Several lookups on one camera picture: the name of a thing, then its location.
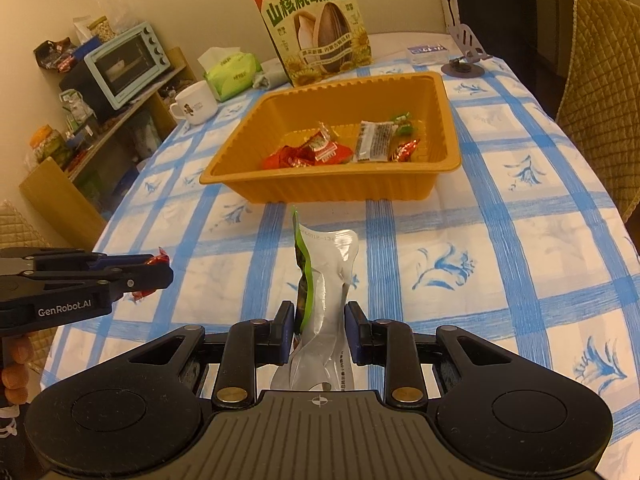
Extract white green snack pouch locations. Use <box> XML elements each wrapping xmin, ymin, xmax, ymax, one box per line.
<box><xmin>271</xmin><ymin>212</ymin><xmax>359</xmax><ymax>391</ymax></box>

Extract grey black snack packet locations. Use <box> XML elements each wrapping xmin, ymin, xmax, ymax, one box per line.
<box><xmin>354</xmin><ymin>122</ymin><xmax>398</xmax><ymax>162</ymax></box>

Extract left hand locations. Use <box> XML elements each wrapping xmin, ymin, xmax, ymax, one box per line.
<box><xmin>1</xmin><ymin>335</ymin><xmax>34</xmax><ymax>405</ymax></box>

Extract wooden shelf unit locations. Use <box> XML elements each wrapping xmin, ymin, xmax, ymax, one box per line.
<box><xmin>20</xmin><ymin>47</ymin><xmax>195</xmax><ymax>249</ymax></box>

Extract glass jar with lid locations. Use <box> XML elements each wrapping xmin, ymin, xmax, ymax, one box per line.
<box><xmin>29</xmin><ymin>125</ymin><xmax>73</xmax><ymax>169</ymax></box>

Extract blue checkered tablecloth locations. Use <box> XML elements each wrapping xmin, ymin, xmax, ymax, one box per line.
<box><xmin>39</xmin><ymin>54</ymin><xmax>640</xmax><ymax>480</ymax></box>

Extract red gold candy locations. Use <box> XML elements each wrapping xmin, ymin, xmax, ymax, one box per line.
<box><xmin>390</xmin><ymin>139</ymin><xmax>420</xmax><ymax>162</ymax></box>

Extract white ceramic mug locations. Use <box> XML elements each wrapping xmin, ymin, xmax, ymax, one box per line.
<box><xmin>169</xmin><ymin>80</ymin><xmax>218</xmax><ymax>126</ymax></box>

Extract red snack packet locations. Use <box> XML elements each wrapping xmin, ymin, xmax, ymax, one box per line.
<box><xmin>262</xmin><ymin>122</ymin><xmax>354</xmax><ymax>170</ymax></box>

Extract orange plastic tray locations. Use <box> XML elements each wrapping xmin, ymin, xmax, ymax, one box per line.
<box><xmin>200</xmin><ymin>72</ymin><xmax>461</xmax><ymax>204</ymax></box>

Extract light blue toaster oven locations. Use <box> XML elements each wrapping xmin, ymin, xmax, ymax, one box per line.
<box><xmin>84</xmin><ymin>22</ymin><xmax>170</xmax><ymax>110</ymax></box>

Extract green candy in tray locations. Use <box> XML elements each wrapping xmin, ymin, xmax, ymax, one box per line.
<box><xmin>392</xmin><ymin>112</ymin><xmax>414</xmax><ymax>136</ymax></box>

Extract green tissue pack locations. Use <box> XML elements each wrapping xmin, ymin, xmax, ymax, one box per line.
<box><xmin>198</xmin><ymin>47</ymin><xmax>262</xmax><ymax>102</ymax></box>

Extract grey folded cloth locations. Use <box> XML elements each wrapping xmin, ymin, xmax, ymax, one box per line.
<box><xmin>253</xmin><ymin>58</ymin><xmax>290</xmax><ymax>90</ymax></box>

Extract grey phone stand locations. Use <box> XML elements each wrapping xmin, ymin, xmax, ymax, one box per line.
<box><xmin>440</xmin><ymin>24</ymin><xmax>491</xmax><ymax>79</ymax></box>

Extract small clear blue box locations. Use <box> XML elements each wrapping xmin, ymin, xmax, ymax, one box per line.
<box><xmin>406</xmin><ymin>44</ymin><xmax>449</xmax><ymax>66</ymax></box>

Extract quilted beige chair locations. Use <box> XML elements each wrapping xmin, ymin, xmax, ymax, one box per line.
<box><xmin>556</xmin><ymin>0</ymin><xmax>639</xmax><ymax>221</ymax></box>

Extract sunflower seed bag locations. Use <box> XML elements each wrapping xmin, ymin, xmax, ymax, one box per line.
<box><xmin>254</xmin><ymin>0</ymin><xmax>372</xmax><ymax>87</ymax></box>

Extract black cabinet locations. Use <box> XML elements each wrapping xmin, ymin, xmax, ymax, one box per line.
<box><xmin>457</xmin><ymin>0</ymin><xmax>537</xmax><ymax>91</ymax></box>

